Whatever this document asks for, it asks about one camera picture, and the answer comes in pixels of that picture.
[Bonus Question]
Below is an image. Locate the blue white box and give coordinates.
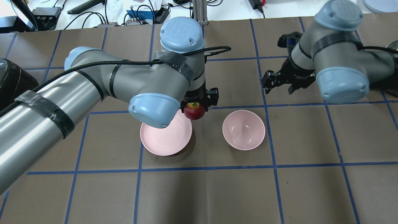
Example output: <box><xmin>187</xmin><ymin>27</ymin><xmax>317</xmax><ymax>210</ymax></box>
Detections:
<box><xmin>126</xmin><ymin>4</ymin><xmax>170</xmax><ymax>24</ymax></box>

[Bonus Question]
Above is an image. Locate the pink plate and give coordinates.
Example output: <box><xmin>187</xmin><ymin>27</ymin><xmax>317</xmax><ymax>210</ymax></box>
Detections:
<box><xmin>140</xmin><ymin>111</ymin><xmax>193</xmax><ymax>156</ymax></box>

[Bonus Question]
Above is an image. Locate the black handheld tool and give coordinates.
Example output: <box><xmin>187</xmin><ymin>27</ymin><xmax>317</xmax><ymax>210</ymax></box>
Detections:
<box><xmin>67</xmin><ymin>0</ymin><xmax>106</xmax><ymax>15</ymax></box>

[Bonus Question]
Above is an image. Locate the blue plate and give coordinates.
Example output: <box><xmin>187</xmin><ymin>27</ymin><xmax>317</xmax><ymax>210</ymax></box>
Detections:
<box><xmin>363</xmin><ymin>0</ymin><xmax>398</xmax><ymax>13</ymax></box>

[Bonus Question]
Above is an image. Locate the aluminium frame post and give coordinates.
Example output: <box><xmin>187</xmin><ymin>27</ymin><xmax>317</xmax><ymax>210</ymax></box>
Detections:
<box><xmin>192</xmin><ymin>0</ymin><xmax>208</xmax><ymax>25</ymax></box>

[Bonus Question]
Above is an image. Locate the pink bowl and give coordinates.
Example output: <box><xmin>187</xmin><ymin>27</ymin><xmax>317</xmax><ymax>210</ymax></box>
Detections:
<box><xmin>222</xmin><ymin>110</ymin><xmax>266</xmax><ymax>151</ymax></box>

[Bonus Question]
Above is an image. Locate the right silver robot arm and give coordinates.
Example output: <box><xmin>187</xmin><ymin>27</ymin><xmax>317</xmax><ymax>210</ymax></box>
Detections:
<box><xmin>262</xmin><ymin>0</ymin><xmax>397</xmax><ymax>104</ymax></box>

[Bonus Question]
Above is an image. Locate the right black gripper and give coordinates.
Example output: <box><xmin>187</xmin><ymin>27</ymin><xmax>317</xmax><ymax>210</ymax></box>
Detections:
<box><xmin>261</xmin><ymin>32</ymin><xmax>316</xmax><ymax>95</ymax></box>

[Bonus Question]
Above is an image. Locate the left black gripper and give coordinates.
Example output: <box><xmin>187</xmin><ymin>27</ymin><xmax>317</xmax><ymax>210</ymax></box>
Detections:
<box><xmin>180</xmin><ymin>81</ymin><xmax>219</xmax><ymax>113</ymax></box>

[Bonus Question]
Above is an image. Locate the red yellow apple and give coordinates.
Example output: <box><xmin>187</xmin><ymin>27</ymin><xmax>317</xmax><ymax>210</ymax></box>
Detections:
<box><xmin>183</xmin><ymin>102</ymin><xmax>206</xmax><ymax>120</ymax></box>

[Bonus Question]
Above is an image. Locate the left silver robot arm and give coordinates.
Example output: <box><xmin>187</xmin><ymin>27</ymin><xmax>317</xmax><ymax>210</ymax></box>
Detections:
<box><xmin>0</xmin><ymin>17</ymin><xmax>231</xmax><ymax>195</ymax></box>

